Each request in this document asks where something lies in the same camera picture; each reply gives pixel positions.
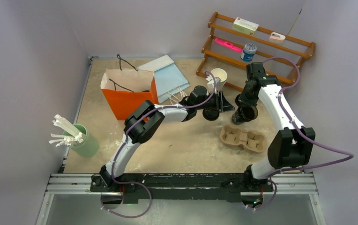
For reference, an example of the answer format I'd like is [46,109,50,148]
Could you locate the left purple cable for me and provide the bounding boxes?
[99,70,218,218]

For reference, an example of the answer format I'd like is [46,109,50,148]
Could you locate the black cup lid front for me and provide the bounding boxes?
[202,108,220,121]

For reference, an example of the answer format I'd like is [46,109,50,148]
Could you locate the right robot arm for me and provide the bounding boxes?
[231,62,315,191]

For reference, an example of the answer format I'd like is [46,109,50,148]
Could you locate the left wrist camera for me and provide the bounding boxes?
[206,76,222,94]

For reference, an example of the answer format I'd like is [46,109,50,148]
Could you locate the thin wooden stick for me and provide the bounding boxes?
[287,8,303,36]

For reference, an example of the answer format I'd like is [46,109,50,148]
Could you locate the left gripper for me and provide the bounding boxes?
[195,91,235,113]

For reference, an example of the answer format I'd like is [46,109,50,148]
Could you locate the black paper cup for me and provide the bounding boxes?
[231,105,258,125]

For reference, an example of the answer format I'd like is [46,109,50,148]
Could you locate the orange paper bag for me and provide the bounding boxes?
[100,54,158,120]

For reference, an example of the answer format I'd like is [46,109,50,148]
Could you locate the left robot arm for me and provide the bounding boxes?
[99,85,235,192]

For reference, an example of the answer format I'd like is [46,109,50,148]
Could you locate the stacked white paper cups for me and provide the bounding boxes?
[210,68,228,91]

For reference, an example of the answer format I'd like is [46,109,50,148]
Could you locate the light blue paper bag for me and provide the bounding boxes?
[137,55,190,103]

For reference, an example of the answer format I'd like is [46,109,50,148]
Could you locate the wooden shelf rack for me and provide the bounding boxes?
[196,12,315,86]

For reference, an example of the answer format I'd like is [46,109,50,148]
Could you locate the blue white round tin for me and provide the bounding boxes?
[240,43,257,62]

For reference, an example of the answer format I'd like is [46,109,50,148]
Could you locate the pink highlighter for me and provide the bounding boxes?
[214,37,243,53]

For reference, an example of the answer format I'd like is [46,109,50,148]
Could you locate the purple cable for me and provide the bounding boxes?
[244,57,354,212]
[99,70,218,218]

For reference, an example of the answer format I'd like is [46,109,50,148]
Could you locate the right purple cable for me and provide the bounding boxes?
[244,57,354,212]

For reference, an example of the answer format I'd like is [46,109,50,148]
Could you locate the pink white tape dispenser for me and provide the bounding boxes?
[268,32,286,45]

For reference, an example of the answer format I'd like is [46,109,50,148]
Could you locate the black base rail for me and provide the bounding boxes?
[90,166,274,206]

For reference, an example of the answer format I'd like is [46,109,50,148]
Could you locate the green straw holder cup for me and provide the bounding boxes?
[69,124,100,158]

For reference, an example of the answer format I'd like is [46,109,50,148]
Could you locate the white green box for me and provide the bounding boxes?
[232,17,259,36]

